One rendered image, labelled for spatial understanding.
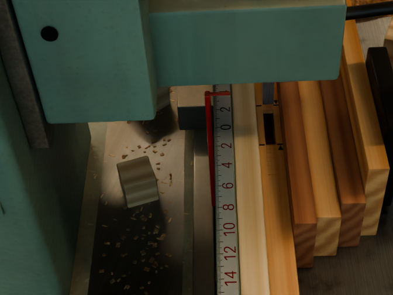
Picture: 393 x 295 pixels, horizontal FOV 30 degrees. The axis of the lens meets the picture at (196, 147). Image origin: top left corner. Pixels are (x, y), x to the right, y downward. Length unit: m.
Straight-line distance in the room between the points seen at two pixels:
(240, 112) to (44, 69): 0.18
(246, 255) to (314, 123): 0.14
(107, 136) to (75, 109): 0.28
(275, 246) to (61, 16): 0.22
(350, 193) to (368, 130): 0.05
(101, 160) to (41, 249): 0.21
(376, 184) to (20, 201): 0.26
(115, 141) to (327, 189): 0.31
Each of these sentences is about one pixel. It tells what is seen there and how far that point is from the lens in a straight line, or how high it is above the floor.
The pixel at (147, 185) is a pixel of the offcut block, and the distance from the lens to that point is 0.72.
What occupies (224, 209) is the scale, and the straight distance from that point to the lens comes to 0.52.
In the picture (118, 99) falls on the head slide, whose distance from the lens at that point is 0.51.
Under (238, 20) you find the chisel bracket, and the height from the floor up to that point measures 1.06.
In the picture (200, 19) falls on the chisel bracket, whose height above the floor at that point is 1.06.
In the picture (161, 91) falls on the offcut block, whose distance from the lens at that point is 0.81.
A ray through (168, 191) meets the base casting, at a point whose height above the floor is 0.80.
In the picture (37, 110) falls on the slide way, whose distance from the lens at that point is 0.52.
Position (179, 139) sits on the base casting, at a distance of 0.79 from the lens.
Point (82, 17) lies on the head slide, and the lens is 0.47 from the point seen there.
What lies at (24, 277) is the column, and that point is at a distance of 0.63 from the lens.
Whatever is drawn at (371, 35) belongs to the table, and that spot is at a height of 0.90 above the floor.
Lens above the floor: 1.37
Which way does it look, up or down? 47 degrees down
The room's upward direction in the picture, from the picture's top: 5 degrees counter-clockwise
